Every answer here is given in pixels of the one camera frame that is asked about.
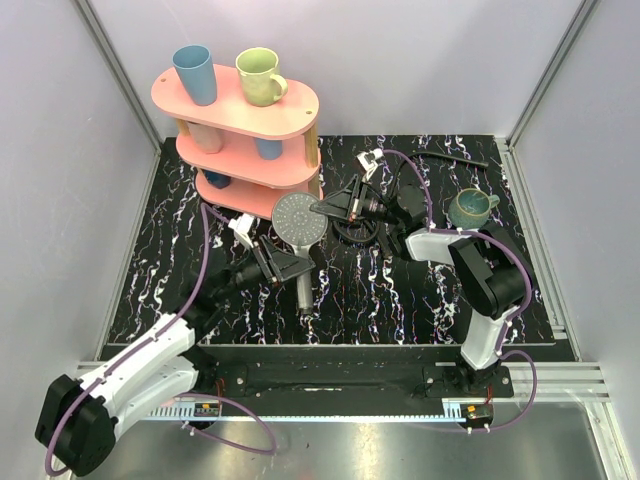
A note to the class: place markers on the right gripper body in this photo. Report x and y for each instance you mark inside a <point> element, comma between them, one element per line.
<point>362,203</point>

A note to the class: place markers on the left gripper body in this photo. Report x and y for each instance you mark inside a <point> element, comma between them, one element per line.
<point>267,262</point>

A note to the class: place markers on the grey shower head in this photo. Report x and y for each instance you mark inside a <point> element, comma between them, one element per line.
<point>296,224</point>

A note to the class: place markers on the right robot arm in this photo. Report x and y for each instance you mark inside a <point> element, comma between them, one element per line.
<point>495,279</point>

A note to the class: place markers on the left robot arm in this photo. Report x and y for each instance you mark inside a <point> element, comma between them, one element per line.
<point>82,418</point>

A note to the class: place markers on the dark blue cup on shelf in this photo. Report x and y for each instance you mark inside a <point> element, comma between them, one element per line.
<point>216,180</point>

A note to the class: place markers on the pink three-tier shelf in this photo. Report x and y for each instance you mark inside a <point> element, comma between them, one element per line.
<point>256,184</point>

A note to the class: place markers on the teal ceramic mug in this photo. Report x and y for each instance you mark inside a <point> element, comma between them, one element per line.
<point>471,209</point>

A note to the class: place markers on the pink cup on shelf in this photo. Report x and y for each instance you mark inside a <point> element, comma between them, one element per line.
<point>209,139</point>

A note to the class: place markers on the light green mug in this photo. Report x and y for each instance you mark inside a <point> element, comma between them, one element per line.
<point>259,73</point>

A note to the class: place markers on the tall blue cup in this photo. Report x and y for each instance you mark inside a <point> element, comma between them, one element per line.
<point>195,70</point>

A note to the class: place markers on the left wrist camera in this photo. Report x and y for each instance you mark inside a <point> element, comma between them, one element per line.
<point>241,227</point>

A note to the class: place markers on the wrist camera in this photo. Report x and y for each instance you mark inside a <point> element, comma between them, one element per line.
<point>369,161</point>
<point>241,227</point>

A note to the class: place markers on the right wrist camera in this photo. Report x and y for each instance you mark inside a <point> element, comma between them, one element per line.
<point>369,161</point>

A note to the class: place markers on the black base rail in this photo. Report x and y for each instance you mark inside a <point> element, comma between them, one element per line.
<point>329,381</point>

